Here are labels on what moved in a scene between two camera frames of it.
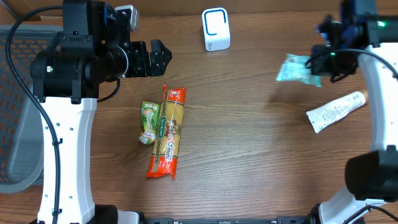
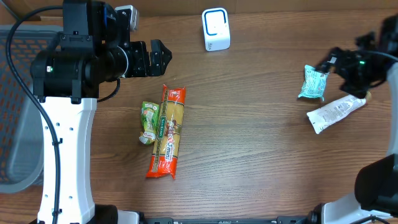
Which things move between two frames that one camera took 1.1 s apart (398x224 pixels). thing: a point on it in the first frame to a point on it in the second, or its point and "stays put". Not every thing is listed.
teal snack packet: (294, 69) to (314, 83)
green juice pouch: (150, 116) stays put
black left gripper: (144, 59) stays put
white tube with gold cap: (321, 116) stays put
